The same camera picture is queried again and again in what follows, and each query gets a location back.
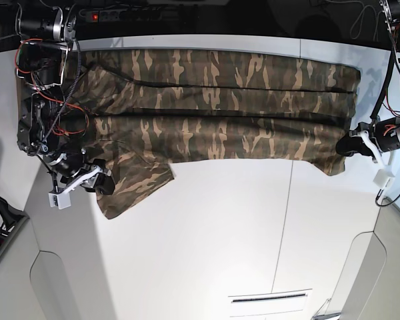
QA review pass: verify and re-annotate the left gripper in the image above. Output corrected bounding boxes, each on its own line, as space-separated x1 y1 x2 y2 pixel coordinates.
336 117 400 173

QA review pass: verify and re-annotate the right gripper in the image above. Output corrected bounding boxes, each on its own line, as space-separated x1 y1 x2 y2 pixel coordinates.
46 150 115 195

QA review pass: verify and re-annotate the camouflage T-shirt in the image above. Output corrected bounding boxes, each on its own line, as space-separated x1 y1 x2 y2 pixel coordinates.
61 49 361 219

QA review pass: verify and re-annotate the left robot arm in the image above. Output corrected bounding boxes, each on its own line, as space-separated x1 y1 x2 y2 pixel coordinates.
336 1 400 165

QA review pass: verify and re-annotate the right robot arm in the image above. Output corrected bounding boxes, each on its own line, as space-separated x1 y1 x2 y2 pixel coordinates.
14 1 115 195

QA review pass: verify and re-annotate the black power strip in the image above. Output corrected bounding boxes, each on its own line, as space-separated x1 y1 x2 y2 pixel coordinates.
79 8 161 23

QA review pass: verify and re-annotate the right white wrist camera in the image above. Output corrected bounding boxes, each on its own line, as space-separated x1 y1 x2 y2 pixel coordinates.
48 190 71 210

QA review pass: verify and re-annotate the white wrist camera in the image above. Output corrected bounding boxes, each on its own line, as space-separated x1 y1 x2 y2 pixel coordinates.
48 190 71 210
373 169 395 190

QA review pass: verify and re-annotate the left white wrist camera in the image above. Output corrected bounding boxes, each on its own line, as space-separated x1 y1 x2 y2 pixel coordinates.
373 169 395 190

